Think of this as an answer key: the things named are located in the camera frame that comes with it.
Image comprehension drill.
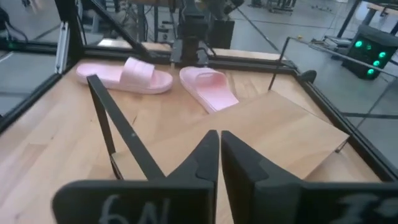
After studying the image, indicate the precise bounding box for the wooden shelf with black frame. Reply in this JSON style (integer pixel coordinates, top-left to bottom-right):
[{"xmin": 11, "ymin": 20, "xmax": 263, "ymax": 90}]
[{"xmin": 86, "ymin": 36, "xmax": 351, "ymax": 181}]

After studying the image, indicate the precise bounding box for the pink rubber slide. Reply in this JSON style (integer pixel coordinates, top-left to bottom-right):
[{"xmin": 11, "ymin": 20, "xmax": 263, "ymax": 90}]
[
  {"xmin": 179, "ymin": 66, "xmax": 239, "ymax": 114},
  {"xmin": 76, "ymin": 57, "xmax": 174, "ymax": 95}
]

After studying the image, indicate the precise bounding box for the silver aluminium extrusion post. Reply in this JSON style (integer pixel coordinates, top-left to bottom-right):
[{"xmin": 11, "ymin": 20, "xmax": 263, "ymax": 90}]
[{"xmin": 55, "ymin": 21, "xmax": 70, "ymax": 75}]

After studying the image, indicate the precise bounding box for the black computer tower with lights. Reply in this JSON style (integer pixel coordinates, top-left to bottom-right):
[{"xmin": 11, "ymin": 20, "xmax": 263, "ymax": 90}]
[{"xmin": 341, "ymin": 24, "xmax": 398, "ymax": 80}]

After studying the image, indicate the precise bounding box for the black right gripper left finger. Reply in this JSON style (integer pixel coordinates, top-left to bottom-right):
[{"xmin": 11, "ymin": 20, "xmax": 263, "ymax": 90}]
[{"xmin": 52, "ymin": 129, "xmax": 220, "ymax": 224}]

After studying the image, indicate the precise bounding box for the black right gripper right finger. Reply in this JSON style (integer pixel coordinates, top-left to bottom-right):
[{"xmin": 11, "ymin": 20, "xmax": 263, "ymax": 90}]
[{"xmin": 220, "ymin": 130, "xmax": 398, "ymax": 224}]

